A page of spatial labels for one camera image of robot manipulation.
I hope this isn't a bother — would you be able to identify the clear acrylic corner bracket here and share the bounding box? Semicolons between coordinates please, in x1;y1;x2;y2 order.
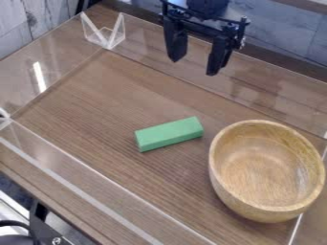
81;12;126;50

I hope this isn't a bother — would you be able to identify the black metal table frame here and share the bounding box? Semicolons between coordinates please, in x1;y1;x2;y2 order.
30;201;89;245

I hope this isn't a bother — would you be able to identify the green rectangular block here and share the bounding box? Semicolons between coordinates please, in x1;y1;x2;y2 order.
134;117;205;152

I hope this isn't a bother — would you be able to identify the wooden bowl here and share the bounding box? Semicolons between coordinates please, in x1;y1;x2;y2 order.
209;120;326;223

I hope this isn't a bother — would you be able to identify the black cable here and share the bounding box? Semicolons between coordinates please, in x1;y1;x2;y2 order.
0;219;33;245

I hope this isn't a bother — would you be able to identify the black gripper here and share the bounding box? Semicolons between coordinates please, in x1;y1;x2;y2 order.
161;0;250;76

